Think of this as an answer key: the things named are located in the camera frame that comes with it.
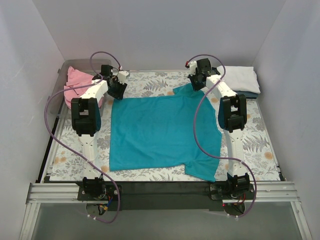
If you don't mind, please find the teal t shirt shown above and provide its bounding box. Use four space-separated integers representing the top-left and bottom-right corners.
109 84 222 182

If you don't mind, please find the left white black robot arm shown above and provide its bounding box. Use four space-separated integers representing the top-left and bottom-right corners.
71 65 130 200

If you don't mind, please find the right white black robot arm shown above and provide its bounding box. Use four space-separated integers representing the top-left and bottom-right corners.
185 58 251 200

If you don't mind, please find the pink t shirt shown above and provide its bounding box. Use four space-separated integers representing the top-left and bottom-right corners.
64 66 94 109

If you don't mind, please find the folded white t shirt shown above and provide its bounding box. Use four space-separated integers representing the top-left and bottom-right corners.
222 66 261 94

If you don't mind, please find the folded grey-blue t shirt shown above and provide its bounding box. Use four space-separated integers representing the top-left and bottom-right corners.
236 91 259 99

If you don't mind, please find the clear plastic bin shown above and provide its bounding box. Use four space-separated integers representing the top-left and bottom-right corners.
48 58 112 116

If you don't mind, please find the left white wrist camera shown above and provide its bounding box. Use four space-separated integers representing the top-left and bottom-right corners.
117 70 130 85

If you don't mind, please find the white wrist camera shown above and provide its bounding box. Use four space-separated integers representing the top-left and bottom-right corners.
117 70 130 85
185 60 197 76

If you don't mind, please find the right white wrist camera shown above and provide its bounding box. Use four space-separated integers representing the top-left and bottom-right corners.
185 60 197 76

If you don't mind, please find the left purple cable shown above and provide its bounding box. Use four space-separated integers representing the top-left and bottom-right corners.
45 51 123 224

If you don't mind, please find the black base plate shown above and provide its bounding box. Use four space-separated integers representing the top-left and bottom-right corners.
77 181 255 212

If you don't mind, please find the aluminium frame rail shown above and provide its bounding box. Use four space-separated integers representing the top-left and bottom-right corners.
19 181 312 240

